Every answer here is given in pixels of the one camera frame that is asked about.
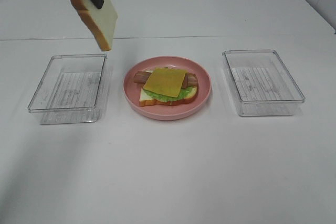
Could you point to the left clear plastic tray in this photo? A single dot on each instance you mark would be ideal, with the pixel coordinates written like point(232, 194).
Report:
point(73, 89)

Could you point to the brown bacon strip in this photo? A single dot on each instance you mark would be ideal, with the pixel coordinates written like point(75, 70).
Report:
point(142, 76)

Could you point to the red bacon strip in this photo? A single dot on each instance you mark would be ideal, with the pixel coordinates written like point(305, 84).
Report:
point(192, 79)

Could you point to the green lettuce leaf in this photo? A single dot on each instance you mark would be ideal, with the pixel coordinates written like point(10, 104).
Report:
point(186, 93)

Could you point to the white bread slice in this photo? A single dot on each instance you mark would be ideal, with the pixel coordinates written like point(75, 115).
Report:
point(155, 102)

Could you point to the right clear plastic tray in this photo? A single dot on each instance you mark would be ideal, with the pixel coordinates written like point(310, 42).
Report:
point(261, 84)

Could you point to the clear plastic tray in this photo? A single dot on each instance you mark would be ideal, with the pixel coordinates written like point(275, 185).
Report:
point(73, 89)
point(261, 84)

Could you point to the pink round plate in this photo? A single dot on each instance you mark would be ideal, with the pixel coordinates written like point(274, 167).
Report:
point(167, 112)

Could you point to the yellow cheese slice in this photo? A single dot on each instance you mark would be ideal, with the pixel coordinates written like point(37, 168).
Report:
point(165, 81)

